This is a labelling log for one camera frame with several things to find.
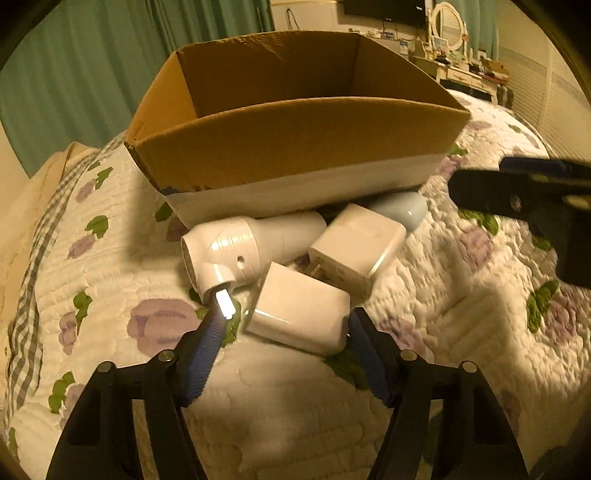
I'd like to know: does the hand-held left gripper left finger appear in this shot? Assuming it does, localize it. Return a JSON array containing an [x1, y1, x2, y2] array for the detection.
[[45, 310, 230, 480]]

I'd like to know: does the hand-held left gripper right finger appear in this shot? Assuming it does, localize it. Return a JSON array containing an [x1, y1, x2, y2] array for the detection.
[[348, 308, 530, 480]]

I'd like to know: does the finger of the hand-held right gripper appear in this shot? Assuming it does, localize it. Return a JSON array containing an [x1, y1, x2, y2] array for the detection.
[[449, 156, 591, 283]]

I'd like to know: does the white square power adapter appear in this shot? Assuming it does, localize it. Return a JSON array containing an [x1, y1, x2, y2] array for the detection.
[[243, 261, 351, 356], [308, 203, 408, 300]]

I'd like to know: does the white handheld lint shaver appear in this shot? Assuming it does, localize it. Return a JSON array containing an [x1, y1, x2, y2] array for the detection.
[[180, 210, 328, 321]]

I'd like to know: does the brown cardboard box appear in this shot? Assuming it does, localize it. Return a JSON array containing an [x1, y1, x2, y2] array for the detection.
[[124, 30, 472, 230]]

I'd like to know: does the white slatted panel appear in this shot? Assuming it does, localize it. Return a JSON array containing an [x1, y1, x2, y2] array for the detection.
[[498, 32, 591, 160]]

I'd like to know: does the pale blue rounded cup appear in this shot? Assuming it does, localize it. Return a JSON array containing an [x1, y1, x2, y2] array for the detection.
[[367, 191, 429, 234]]

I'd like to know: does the white floral quilt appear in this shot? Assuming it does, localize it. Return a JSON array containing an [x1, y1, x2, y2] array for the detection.
[[0, 88, 591, 480]]

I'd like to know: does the white dressing table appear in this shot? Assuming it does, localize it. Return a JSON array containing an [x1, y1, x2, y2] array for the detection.
[[410, 50, 509, 105]]

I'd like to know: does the grey checked pillow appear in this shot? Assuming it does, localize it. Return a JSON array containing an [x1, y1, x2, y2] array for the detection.
[[4, 133, 126, 418]]

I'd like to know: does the white oval vanity mirror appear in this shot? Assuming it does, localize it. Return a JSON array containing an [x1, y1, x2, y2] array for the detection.
[[431, 1, 468, 52]]

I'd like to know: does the cream cloth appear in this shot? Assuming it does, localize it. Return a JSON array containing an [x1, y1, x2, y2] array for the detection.
[[0, 142, 99, 344]]

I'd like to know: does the green curtain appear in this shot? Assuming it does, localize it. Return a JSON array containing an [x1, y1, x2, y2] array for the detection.
[[0, 0, 276, 178]]

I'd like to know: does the black wall television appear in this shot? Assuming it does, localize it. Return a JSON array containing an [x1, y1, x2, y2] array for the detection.
[[342, 0, 427, 29]]

